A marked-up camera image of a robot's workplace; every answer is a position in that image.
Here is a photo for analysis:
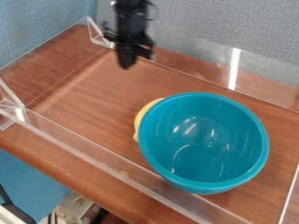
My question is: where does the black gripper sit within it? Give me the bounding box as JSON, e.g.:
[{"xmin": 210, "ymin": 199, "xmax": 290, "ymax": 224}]
[{"xmin": 102, "ymin": 16, "xmax": 154, "ymax": 69}]

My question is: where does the blue plastic bowl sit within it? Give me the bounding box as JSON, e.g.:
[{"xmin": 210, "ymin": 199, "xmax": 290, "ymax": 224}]
[{"xmin": 137, "ymin": 92, "xmax": 269, "ymax": 195}]

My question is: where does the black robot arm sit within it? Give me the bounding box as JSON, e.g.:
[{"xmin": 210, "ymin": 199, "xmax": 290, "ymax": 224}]
[{"xmin": 102, "ymin": 0, "xmax": 154, "ymax": 70}]

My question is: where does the yellow object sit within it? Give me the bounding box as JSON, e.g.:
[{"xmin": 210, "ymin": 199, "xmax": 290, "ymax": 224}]
[{"xmin": 133, "ymin": 98, "xmax": 164, "ymax": 142}]

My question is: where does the clear acrylic back barrier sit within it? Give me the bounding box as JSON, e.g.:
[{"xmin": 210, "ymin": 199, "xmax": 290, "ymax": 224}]
[{"xmin": 112, "ymin": 23, "xmax": 299, "ymax": 113}]

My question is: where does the clear acrylic barrier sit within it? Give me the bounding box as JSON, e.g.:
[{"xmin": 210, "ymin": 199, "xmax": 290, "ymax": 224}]
[
  {"xmin": 0, "ymin": 109, "xmax": 250, "ymax": 224},
  {"xmin": 112, "ymin": 23, "xmax": 299, "ymax": 113}
]

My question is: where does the clear acrylic front barrier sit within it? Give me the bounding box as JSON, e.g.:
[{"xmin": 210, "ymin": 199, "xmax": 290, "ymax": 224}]
[{"xmin": 0, "ymin": 109, "xmax": 250, "ymax": 224}]

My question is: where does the white device under table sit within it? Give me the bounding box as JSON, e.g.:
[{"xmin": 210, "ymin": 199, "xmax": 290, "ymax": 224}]
[{"xmin": 46, "ymin": 192, "xmax": 101, "ymax": 224}]

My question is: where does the black chair part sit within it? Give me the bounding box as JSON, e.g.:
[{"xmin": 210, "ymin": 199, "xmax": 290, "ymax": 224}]
[{"xmin": 0, "ymin": 185, "xmax": 35, "ymax": 224}]

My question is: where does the clear acrylic corner bracket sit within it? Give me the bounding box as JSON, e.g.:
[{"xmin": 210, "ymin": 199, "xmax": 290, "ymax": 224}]
[{"xmin": 86, "ymin": 16, "xmax": 117, "ymax": 49}]

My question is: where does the clear acrylic left bracket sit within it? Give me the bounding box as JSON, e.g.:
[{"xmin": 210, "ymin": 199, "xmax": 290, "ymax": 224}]
[{"xmin": 0, "ymin": 78, "xmax": 26, "ymax": 131}]

